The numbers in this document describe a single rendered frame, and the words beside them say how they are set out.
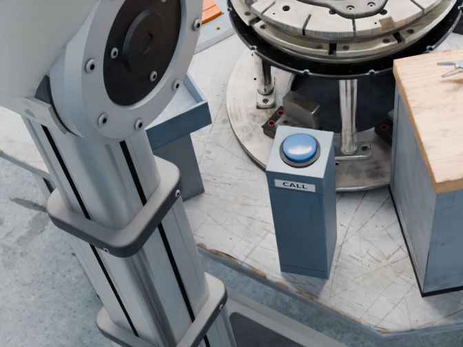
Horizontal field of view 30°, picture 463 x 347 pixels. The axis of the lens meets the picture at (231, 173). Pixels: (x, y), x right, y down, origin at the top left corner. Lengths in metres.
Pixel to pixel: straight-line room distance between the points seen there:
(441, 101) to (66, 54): 0.58
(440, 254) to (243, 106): 0.44
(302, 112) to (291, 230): 0.23
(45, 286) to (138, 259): 1.38
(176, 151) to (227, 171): 0.15
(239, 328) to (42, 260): 0.69
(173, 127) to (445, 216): 0.35
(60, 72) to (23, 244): 1.77
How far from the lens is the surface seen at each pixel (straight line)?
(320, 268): 1.19
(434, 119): 1.02
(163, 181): 0.85
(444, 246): 1.10
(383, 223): 1.27
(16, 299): 2.24
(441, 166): 0.98
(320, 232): 1.11
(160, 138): 1.06
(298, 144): 1.02
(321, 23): 1.08
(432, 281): 1.18
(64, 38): 0.54
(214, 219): 1.28
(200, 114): 1.06
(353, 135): 1.26
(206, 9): 1.54
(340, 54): 1.09
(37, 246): 2.29
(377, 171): 1.29
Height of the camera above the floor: 1.86
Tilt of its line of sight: 54 degrees down
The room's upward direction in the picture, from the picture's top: 12 degrees counter-clockwise
